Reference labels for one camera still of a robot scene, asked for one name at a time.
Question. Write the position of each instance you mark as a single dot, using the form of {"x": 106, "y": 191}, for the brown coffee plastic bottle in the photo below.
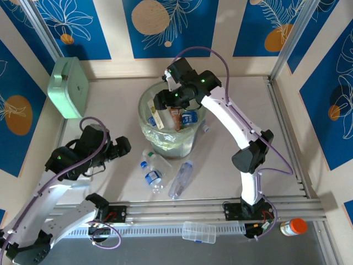
{"x": 175, "y": 118}

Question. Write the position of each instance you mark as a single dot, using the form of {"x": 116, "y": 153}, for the soda water bottle blue cap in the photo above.
{"x": 190, "y": 118}

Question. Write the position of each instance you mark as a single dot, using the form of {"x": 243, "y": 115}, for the small crushed blue label bottle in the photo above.
{"x": 153, "y": 176}

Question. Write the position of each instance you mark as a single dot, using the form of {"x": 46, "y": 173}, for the blue label water bottle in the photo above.
{"x": 205, "y": 127}

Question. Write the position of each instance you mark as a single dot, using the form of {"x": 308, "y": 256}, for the wide clear plastic bottle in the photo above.
{"x": 161, "y": 164}

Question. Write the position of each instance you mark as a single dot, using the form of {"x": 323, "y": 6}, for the crushed clear bluish bottle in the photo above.
{"x": 180, "y": 179}

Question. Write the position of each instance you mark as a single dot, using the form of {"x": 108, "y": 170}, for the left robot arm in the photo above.
{"x": 36, "y": 209}

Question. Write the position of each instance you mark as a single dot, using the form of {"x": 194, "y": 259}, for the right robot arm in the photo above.
{"x": 234, "y": 121}

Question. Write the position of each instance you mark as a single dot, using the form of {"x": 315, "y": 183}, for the clear green bin liner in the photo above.
{"x": 157, "y": 138}

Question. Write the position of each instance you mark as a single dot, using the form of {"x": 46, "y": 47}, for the clear plastic trash bin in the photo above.
{"x": 179, "y": 150}

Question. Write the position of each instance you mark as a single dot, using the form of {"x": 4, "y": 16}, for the mint green carry case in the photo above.
{"x": 69, "y": 85}

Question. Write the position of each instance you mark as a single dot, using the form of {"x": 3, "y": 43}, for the small controller circuit board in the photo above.
{"x": 99, "y": 225}
{"x": 264, "y": 226}

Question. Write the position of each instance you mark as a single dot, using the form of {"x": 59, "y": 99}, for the clear plastic organizer box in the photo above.
{"x": 198, "y": 232}

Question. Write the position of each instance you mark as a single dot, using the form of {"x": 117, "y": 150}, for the jar with orange lid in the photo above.
{"x": 293, "y": 227}

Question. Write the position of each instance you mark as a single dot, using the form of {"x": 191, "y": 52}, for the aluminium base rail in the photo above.
{"x": 179, "y": 209}

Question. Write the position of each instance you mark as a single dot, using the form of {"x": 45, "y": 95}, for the aluminium side rail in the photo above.
{"x": 289, "y": 138}

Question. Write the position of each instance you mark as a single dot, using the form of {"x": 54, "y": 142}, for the aluminium frame post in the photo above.
{"x": 295, "y": 27}
{"x": 41, "y": 27}

